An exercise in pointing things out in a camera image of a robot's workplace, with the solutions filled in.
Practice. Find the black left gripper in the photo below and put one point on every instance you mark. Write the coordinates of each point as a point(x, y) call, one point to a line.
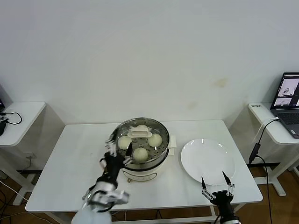
point(114, 164)

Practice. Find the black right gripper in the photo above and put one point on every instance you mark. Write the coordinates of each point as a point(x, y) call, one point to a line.
point(222, 198)

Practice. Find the white steamed baozi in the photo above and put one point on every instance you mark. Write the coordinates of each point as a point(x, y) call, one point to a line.
point(140, 155)
point(123, 142)
point(141, 127)
point(155, 140)

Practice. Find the stainless steel steamer basket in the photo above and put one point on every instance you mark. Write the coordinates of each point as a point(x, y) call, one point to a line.
point(151, 165)

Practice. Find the white round plate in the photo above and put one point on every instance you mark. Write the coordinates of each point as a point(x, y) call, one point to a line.
point(208, 158)

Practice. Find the cream electric cooker base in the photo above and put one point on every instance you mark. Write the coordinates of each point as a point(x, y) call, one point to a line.
point(144, 173)

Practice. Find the white work table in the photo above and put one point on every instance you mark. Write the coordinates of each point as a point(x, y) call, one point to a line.
point(163, 193)

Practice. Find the white side desk with label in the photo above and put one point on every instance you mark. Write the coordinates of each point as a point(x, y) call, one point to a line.
point(278, 135)

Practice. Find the grey open laptop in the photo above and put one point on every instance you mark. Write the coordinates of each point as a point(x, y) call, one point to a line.
point(287, 116)

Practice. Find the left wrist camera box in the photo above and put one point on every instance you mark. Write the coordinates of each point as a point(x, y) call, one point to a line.
point(120, 197)

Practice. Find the white wall socket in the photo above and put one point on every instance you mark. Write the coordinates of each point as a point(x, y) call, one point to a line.
point(29, 155)

